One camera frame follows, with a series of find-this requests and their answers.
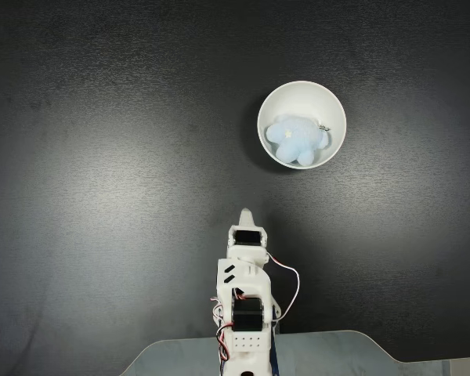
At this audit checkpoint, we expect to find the red black wire bundle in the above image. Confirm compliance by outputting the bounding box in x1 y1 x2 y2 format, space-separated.
210 296 234 365

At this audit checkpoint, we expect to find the white red servo cable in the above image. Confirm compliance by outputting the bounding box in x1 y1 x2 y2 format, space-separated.
266 252 302 324

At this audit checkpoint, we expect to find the skyblue plush doll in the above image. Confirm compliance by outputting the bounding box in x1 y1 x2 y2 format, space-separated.
266 114 332 167

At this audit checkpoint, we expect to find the white bowl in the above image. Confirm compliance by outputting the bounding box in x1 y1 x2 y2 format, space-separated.
256 80 347 171

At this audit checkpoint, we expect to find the blue table clamp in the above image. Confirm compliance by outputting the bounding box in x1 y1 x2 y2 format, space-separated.
269 303 282 376

